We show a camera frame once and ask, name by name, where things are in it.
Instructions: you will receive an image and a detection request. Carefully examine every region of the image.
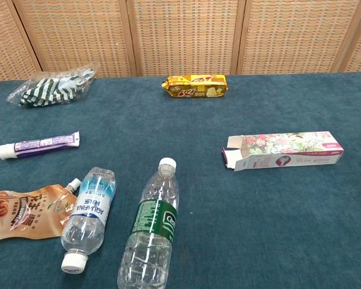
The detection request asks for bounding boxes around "floral pink box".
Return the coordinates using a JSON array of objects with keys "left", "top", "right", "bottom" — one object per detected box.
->
[{"left": 221, "top": 131, "right": 344, "bottom": 172}]

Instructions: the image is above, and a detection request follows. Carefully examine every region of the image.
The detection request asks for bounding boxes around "yellow biscuit pack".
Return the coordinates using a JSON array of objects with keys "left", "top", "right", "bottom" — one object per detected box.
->
[{"left": 161, "top": 74, "right": 229, "bottom": 99}]

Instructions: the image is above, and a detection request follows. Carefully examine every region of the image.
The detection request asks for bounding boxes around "green label water bottle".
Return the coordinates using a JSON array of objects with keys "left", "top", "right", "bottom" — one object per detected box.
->
[{"left": 117, "top": 157, "right": 180, "bottom": 289}]

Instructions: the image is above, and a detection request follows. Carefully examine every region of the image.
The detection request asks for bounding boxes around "purple white toothpaste tube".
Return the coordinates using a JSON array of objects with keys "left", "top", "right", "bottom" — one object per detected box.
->
[{"left": 0, "top": 131, "right": 81, "bottom": 160}]

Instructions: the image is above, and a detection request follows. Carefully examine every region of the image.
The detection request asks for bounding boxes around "blue label water bottle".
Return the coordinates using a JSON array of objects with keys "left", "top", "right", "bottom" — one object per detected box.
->
[{"left": 60, "top": 167, "right": 117, "bottom": 275}]

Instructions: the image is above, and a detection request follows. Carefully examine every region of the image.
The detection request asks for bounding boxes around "striped cloth in plastic bag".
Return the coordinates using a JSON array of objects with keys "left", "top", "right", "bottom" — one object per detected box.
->
[{"left": 6, "top": 61, "right": 99, "bottom": 108}]

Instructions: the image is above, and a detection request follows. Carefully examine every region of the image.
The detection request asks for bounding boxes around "brown spout pouch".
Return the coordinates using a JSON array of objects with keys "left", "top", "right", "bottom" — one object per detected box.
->
[{"left": 0, "top": 178, "right": 82, "bottom": 245}]

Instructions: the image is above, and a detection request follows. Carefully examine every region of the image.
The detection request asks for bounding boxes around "wicker folding screen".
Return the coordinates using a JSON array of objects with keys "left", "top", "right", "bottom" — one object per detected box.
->
[{"left": 0, "top": 0, "right": 361, "bottom": 82}]

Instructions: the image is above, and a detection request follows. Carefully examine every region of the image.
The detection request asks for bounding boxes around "teal table cloth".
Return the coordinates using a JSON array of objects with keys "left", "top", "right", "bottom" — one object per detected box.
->
[{"left": 0, "top": 71, "right": 361, "bottom": 289}]

